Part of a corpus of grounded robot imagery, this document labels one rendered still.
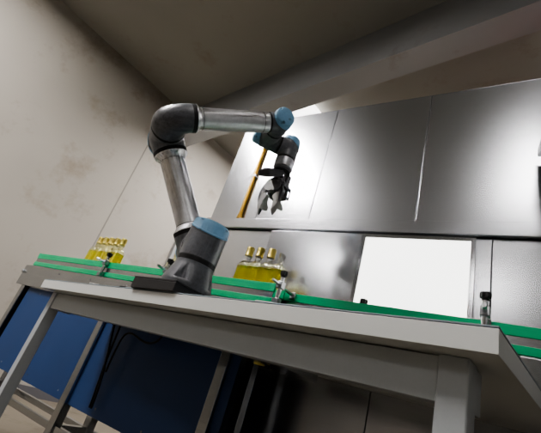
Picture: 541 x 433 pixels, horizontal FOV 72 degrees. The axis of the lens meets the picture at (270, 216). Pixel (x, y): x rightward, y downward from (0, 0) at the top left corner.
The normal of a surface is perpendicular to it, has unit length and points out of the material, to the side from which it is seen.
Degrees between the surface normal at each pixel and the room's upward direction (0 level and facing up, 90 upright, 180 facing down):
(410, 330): 90
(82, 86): 90
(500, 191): 90
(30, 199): 90
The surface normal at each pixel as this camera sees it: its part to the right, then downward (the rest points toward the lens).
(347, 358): -0.60, -0.50
